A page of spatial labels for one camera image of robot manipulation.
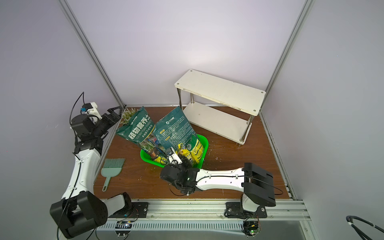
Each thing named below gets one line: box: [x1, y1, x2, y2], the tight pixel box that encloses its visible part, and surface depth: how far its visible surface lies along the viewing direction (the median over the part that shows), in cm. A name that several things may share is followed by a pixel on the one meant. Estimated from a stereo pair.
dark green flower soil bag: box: [115, 106, 163, 160], surface depth 82 cm
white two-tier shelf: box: [174, 69, 266, 146], surface depth 87 cm
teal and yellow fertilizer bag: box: [153, 106, 197, 151], surface depth 81 cm
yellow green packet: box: [154, 156, 168, 165], surface depth 79 cm
